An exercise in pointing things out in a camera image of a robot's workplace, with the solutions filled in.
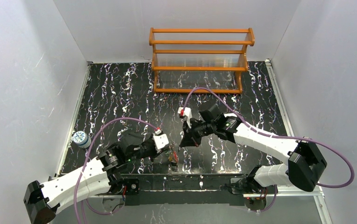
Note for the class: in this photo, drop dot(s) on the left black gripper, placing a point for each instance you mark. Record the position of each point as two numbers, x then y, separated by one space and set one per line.
164 150

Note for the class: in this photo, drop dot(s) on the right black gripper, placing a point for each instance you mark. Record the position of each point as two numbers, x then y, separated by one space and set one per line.
191 133

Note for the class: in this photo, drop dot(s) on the metal keyring with red handle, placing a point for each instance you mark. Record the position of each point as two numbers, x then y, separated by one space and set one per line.
173 157

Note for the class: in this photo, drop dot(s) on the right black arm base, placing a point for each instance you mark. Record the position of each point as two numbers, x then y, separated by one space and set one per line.
260 199

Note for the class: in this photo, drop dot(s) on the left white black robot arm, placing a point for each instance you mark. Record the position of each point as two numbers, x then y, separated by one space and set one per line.
101 175

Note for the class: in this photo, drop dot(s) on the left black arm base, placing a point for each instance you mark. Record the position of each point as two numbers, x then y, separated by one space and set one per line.
125 186

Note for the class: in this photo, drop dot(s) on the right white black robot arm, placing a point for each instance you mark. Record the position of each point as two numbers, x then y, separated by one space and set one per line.
302 163

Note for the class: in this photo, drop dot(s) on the small blue white jar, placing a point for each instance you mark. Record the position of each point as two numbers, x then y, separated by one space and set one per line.
81 139

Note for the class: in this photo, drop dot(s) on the orange wooden shelf rack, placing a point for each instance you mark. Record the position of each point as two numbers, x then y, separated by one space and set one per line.
186 58

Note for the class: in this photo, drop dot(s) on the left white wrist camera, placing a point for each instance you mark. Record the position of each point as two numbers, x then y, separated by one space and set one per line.
161 140

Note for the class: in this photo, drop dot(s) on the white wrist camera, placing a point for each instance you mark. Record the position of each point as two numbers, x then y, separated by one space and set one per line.
161 140
186 115

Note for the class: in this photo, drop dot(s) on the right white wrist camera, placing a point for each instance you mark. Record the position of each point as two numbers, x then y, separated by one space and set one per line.
186 115

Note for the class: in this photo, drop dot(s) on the aluminium front rail frame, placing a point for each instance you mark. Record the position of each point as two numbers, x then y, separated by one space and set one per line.
199 199

